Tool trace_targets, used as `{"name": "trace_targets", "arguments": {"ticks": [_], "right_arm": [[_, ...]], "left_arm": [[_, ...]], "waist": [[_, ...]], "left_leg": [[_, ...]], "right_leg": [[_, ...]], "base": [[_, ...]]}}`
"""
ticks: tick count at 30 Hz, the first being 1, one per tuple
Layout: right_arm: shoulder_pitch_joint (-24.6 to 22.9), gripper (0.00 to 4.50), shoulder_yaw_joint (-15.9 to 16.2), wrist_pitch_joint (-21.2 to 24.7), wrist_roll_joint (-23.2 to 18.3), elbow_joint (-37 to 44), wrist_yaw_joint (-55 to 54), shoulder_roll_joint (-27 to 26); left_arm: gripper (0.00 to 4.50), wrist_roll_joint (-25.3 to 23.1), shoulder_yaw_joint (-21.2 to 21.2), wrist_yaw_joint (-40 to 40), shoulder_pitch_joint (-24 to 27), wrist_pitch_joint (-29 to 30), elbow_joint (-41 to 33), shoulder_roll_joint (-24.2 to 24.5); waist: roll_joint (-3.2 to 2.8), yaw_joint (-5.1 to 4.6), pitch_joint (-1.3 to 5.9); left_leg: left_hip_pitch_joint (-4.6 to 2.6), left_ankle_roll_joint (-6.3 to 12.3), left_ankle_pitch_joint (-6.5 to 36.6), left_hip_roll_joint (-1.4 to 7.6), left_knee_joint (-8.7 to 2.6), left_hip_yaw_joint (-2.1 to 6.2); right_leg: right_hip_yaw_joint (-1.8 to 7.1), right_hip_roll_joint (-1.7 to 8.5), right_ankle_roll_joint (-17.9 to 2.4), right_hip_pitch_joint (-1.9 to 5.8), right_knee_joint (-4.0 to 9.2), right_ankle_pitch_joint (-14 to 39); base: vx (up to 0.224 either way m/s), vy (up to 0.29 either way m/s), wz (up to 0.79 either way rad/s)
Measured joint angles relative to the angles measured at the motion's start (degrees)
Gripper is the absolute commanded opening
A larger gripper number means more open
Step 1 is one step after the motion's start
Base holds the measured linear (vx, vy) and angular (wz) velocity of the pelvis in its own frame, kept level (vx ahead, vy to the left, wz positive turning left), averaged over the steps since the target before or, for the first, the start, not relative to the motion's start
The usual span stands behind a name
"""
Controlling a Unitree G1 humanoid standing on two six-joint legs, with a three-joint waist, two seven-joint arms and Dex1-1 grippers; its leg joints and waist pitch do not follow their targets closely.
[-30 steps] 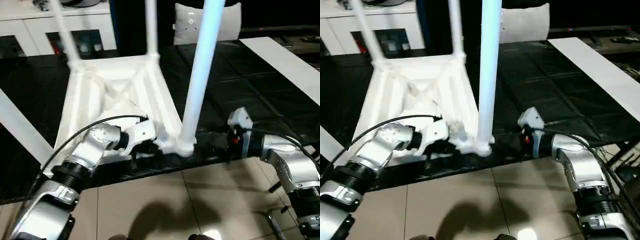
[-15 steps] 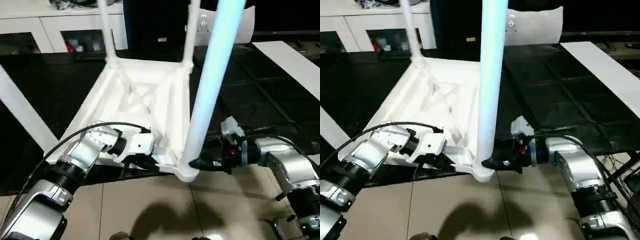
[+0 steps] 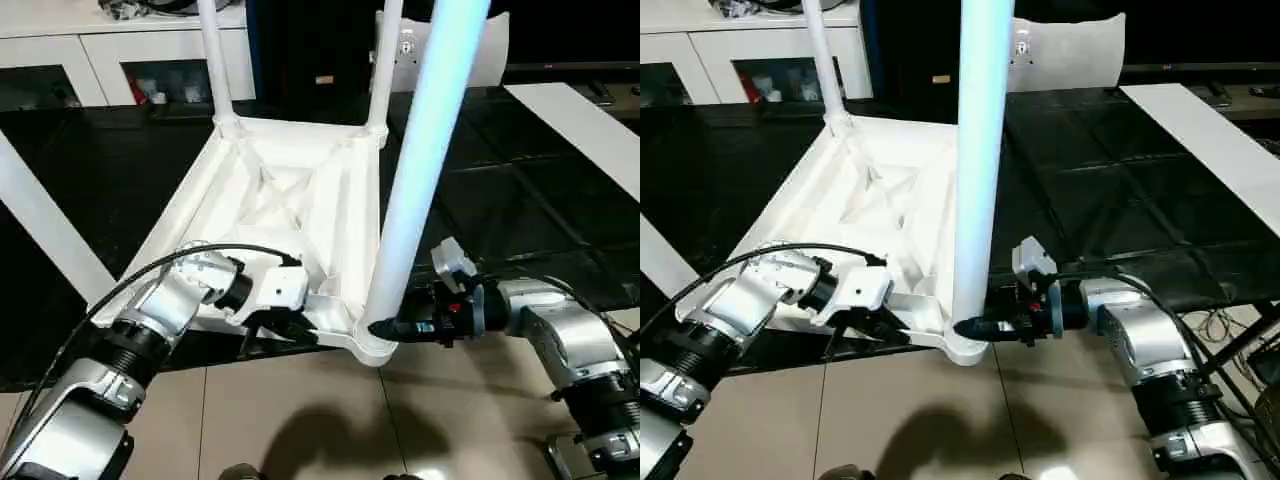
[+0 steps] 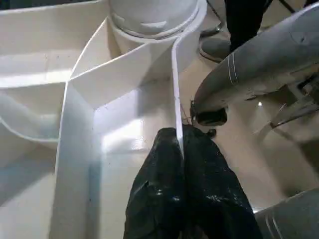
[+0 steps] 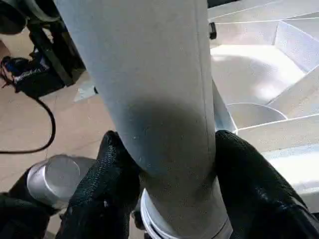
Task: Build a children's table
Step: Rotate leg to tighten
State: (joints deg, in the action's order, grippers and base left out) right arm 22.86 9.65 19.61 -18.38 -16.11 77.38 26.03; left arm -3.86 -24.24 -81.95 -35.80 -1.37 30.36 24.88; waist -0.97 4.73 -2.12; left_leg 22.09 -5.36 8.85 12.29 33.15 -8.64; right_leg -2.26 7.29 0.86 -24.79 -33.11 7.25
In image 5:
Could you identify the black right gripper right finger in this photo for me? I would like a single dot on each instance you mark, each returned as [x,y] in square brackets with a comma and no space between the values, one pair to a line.
[259,194]

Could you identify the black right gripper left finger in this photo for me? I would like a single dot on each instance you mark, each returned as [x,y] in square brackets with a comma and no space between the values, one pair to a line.
[107,199]

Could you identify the white plastic table top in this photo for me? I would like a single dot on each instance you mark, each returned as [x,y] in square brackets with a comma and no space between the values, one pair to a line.
[259,69]

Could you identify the white plastic table leg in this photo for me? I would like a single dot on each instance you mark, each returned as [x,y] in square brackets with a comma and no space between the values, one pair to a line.
[149,74]

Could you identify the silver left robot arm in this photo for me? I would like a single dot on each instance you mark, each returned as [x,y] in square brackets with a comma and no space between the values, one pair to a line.
[55,177]

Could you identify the black floor device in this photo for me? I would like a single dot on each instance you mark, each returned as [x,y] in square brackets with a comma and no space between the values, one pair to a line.
[35,79]

